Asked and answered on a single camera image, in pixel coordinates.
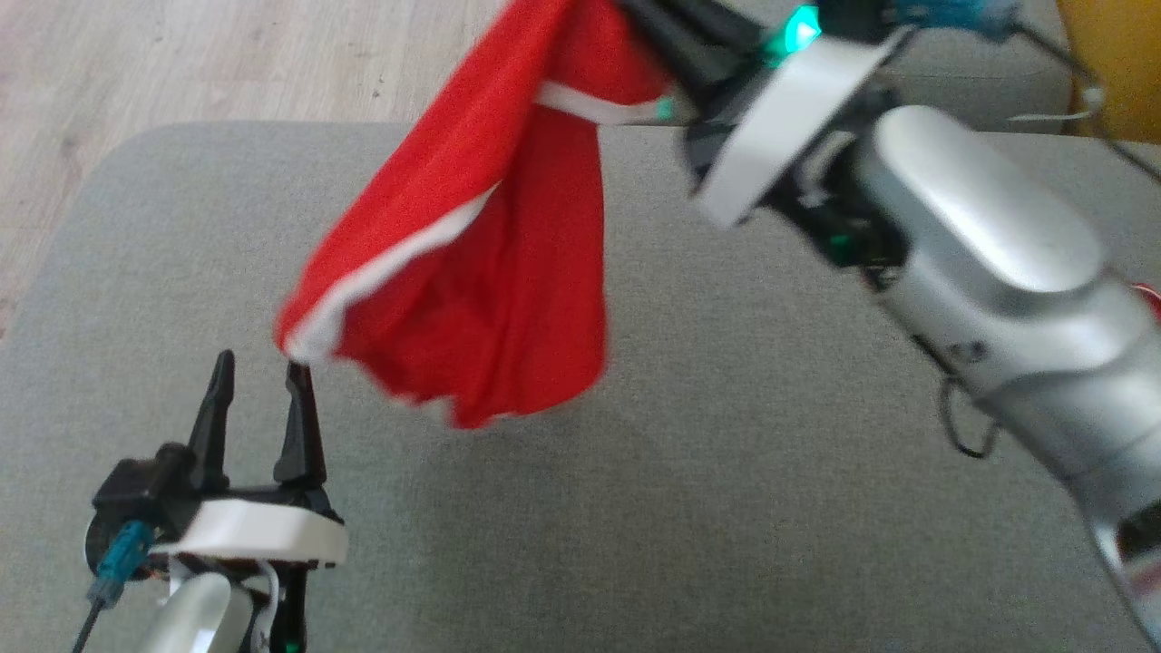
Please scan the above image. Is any small grey sofa cushion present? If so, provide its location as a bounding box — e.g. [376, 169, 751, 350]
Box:
[871, 0, 1076, 135]

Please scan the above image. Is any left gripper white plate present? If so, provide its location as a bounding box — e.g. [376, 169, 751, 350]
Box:
[148, 349, 350, 653]

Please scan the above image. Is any left cable with blue connector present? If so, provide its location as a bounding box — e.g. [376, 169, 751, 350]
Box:
[71, 520, 157, 653]

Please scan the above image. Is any large grey sofa seat cushion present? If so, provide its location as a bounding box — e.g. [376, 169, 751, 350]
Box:
[0, 121, 1161, 653]

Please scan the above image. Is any right cable with blue connector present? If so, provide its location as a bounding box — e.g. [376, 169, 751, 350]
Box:
[893, 0, 1161, 187]

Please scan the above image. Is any yellow furniture piece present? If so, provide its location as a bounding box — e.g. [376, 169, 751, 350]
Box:
[1057, 0, 1161, 144]

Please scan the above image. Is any cable with blue connector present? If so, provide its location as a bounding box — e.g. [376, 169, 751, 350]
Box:
[71, 520, 157, 653]
[893, 0, 1161, 187]

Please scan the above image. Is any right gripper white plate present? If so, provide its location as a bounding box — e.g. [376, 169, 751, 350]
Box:
[617, 0, 911, 293]

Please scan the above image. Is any red garment with white trim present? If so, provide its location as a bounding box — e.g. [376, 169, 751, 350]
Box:
[275, 0, 677, 430]

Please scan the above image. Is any thin black cable loop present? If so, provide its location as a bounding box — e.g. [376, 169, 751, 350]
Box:
[937, 375, 1000, 461]

